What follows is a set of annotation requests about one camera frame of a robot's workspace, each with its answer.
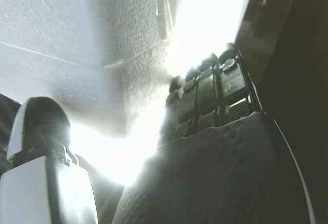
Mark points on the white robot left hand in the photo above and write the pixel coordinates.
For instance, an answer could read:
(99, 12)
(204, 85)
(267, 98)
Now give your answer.
(217, 178)

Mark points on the white styrofoam lid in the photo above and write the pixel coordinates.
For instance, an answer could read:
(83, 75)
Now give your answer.
(77, 88)

